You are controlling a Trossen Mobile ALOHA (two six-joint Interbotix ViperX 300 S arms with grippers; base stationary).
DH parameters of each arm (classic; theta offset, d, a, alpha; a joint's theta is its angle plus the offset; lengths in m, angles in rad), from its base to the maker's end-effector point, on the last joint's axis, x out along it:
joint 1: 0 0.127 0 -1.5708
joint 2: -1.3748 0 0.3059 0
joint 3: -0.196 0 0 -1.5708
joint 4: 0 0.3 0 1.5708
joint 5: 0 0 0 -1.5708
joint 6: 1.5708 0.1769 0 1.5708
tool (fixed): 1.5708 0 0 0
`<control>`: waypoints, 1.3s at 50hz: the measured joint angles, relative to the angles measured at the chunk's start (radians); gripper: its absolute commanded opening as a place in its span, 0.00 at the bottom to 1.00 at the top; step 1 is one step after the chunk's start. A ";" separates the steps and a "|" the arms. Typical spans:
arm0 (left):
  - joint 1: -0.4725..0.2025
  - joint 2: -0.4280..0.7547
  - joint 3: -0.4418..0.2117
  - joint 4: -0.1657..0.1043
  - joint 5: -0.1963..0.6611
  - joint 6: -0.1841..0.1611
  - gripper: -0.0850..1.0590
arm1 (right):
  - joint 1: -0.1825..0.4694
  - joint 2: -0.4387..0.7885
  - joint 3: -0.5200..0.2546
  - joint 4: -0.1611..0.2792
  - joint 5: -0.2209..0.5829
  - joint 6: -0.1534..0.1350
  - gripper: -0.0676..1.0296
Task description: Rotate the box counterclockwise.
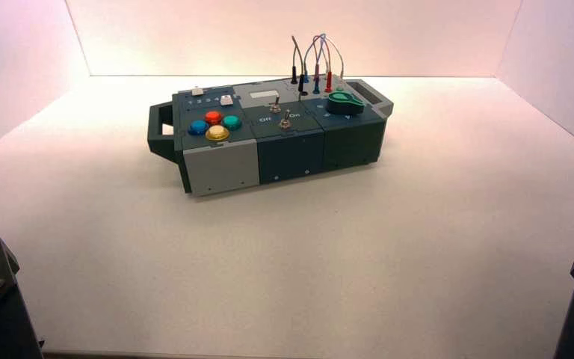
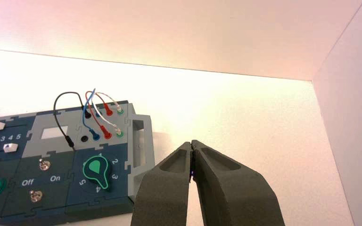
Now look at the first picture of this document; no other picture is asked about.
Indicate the dark blue grey control box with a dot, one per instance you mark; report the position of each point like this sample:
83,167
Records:
287,153

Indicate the teal dome push button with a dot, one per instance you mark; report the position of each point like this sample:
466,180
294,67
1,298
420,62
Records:
232,122

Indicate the yellow dome push button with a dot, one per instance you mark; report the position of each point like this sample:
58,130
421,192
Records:
217,133

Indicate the small grey display screen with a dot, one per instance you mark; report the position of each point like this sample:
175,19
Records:
260,94

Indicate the green rotary knob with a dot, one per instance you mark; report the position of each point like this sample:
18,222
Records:
345,103

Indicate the red dome push button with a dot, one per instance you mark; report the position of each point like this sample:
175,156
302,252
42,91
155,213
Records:
213,117

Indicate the white slider cap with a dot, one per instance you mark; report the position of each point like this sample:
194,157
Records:
197,91
225,100

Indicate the blue dome push button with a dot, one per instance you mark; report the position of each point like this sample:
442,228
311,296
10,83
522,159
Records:
198,128

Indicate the metal toggle switch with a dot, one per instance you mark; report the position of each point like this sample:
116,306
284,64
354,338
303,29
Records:
276,105
284,122

